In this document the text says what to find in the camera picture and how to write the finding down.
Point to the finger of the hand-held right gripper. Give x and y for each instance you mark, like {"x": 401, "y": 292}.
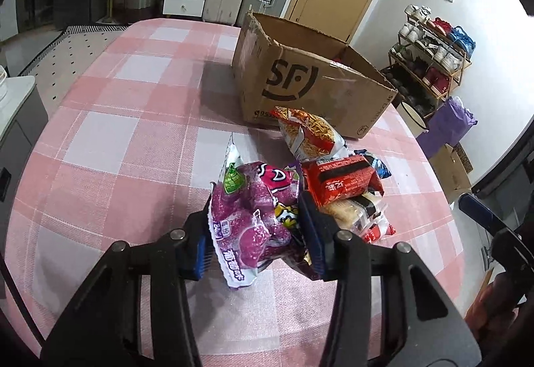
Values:
{"x": 509, "y": 158}
{"x": 477, "y": 208}

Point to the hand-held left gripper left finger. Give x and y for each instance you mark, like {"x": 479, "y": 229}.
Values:
{"x": 203, "y": 254}

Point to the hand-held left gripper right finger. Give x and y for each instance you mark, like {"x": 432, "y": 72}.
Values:
{"x": 313, "y": 242}

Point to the beige cracker packet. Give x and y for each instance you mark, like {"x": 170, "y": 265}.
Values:
{"x": 358, "y": 217}

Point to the purple candy bag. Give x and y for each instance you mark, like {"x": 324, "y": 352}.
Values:
{"x": 254, "y": 217}

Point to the red snack packet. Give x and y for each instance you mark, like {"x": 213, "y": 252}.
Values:
{"x": 340, "y": 181}

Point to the blue cookie packet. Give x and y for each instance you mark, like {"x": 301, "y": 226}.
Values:
{"x": 377, "y": 167}

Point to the orange noodle snack bag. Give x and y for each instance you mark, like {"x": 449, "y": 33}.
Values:
{"x": 311, "y": 133}

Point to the brown cardboard box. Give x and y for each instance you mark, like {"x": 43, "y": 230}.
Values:
{"x": 300, "y": 83}

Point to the person's right hand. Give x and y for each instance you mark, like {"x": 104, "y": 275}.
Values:
{"x": 490, "y": 304}

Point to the printed cardboard carton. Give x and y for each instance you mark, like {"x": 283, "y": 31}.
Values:
{"x": 450, "y": 175}

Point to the wooden shoe rack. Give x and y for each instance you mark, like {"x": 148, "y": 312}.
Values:
{"x": 457, "y": 77}

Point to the cream waste bin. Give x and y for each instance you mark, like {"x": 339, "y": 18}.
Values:
{"x": 413, "y": 114}

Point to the shoe rack with shoes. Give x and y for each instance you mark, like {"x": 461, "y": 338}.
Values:
{"x": 434, "y": 46}

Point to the pink checked tablecloth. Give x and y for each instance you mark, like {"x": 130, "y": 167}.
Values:
{"x": 125, "y": 141}

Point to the white side cabinet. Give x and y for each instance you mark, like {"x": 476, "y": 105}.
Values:
{"x": 18, "y": 116}

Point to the dotted rug striped border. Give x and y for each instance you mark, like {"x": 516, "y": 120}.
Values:
{"x": 62, "y": 54}

